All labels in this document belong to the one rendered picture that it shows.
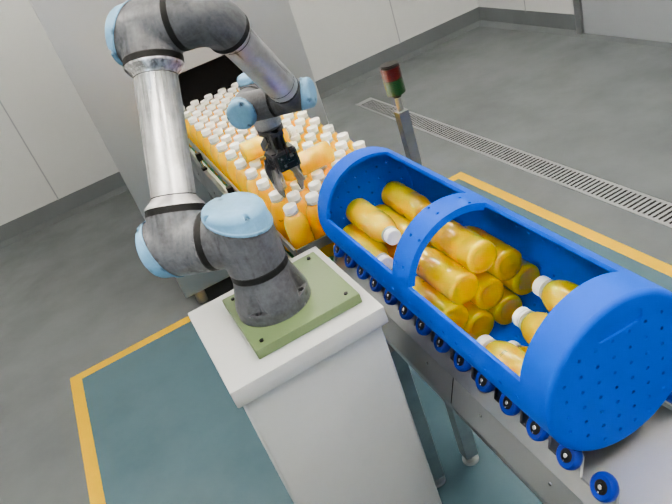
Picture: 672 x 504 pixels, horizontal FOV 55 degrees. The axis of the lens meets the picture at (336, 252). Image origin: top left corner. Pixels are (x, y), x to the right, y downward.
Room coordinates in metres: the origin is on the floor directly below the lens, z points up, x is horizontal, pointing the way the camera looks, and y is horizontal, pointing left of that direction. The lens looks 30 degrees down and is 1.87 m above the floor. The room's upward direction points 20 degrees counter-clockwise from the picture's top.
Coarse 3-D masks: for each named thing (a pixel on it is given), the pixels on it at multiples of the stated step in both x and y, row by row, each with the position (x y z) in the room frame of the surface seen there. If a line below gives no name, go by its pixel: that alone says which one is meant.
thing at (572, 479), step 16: (352, 272) 1.47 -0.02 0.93; (368, 288) 1.38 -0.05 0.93; (384, 288) 1.32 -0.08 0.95; (384, 304) 1.29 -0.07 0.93; (400, 320) 1.21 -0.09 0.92; (416, 336) 1.14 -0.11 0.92; (432, 336) 1.10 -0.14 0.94; (432, 352) 1.07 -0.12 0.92; (448, 352) 1.03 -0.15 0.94; (448, 368) 1.01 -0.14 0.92; (464, 384) 0.95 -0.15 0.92; (480, 400) 0.90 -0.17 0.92; (496, 400) 0.87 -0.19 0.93; (496, 416) 0.85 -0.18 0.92; (512, 416) 0.82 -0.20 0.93; (512, 432) 0.80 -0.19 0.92; (528, 448) 0.76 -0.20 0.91; (544, 448) 0.74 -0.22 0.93; (544, 464) 0.72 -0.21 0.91; (576, 480) 0.66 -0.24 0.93; (592, 496) 0.63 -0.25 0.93
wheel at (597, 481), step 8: (600, 472) 0.62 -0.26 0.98; (608, 472) 0.62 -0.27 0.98; (592, 480) 0.62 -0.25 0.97; (600, 480) 0.62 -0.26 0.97; (608, 480) 0.61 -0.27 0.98; (616, 480) 0.60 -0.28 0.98; (592, 488) 0.62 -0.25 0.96; (600, 488) 0.61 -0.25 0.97; (608, 488) 0.60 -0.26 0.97; (616, 488) 0.59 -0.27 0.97; (600, 496) 0.60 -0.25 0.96; (608, 496) 0.59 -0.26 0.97; (616, 496) 0.59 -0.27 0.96
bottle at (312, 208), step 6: (312, 204) 1.65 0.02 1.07; (306, 210) 1.67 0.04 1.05; (312, 210) 1.64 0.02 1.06; (312, 216) 1.64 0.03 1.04; (312, 222) 1.64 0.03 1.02; (318, 222) 1.63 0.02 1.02; (312, 228) 1.65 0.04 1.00; (318, 228) 1.64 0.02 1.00; (318, 234) 1.64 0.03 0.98; (324, 234) 1.63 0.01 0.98; (330, 246) 1.63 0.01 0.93; (324, 252) 1.64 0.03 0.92; (330, 252) 1.63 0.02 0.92
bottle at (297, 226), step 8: (288, 216) 1.63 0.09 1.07; (296, 216) 1.63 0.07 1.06; (304, 216) 1.64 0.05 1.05; (288, 224) 1.63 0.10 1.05; (296, 224) 1.62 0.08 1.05; (304, 224) 1.63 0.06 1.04; (288, 232) 1.63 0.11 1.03; (296, 232) 1.62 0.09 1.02; (304, 232) 1.62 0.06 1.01; (296, 240) 1.62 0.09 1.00; (304, 240) 1.62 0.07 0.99; (312, 240) 1.63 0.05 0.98; (296, 248) 1.63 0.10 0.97
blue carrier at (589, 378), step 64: (320, 192) 1.49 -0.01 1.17; (448, 192) 1.37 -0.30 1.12; (576, 256) 0.95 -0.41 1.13; (448, 320) 0.91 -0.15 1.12; (576, 320) 0.69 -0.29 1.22; (640, 320) 0.70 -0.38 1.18; (512, 384) 0.73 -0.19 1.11; (576, 384) 0.66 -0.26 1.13; (640, 384) 0.69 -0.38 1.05; (576, 448) 0.66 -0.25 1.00
